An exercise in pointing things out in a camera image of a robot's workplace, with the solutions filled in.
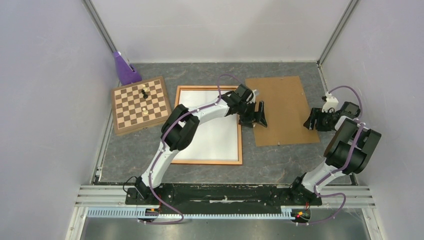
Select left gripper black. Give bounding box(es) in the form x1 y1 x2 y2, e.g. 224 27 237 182
236 102 267 130

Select brown cardboard backing board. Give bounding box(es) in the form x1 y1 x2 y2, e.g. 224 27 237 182
245 76 320 147

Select building and sky photo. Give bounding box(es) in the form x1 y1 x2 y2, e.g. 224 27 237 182
174 89 240 162

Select wooden picture frame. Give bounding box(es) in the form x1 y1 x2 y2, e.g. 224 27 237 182
170 85 244 166

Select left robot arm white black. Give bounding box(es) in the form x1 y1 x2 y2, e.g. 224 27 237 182
134 84 268 204

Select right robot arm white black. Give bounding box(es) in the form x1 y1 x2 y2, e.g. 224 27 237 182
288 101 382 205

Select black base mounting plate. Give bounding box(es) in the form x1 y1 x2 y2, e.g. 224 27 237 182
125 183 322 216

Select white chess pawn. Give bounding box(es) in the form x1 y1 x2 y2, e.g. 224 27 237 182
142 108 149 116

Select black chess piece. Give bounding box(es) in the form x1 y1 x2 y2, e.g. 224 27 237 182
141 89 148 99

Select wooden chessboard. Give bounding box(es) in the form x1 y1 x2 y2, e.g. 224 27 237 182
111 76 172 136

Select purple plastic cone object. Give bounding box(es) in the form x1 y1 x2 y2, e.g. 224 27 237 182
113 51 142 86

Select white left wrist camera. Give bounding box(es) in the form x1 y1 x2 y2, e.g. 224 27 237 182
250 89 260 103

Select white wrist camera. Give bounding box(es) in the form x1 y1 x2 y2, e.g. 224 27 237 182
250 89 260 103
321 91 339 113

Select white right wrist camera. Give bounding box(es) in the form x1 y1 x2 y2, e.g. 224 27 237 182
321 91 339 113

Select aluminium rail frame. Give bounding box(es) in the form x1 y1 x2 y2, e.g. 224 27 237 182
66 185 384 240

